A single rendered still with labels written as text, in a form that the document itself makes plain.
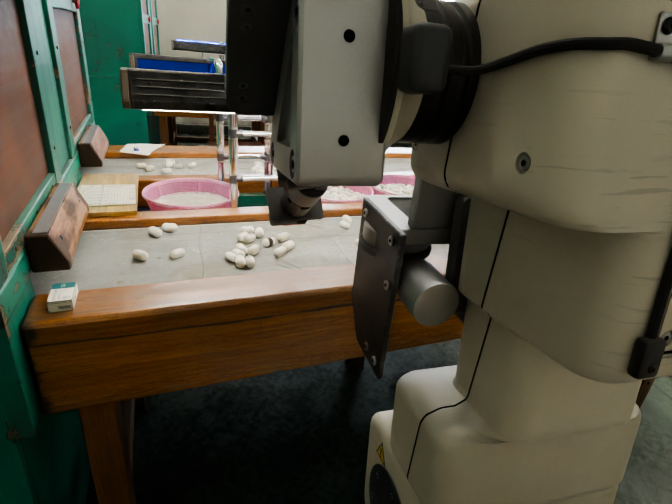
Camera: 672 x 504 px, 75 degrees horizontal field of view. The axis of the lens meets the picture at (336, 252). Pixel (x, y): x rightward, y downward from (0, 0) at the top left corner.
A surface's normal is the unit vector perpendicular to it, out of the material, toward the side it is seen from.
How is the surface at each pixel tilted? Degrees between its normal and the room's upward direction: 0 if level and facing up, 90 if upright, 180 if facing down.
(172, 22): 90
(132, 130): 90
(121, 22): 90
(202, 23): 90
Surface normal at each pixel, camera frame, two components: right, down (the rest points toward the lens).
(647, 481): 0.09, -0.90
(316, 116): 0.28, 0.30
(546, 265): -0.96, 0.04
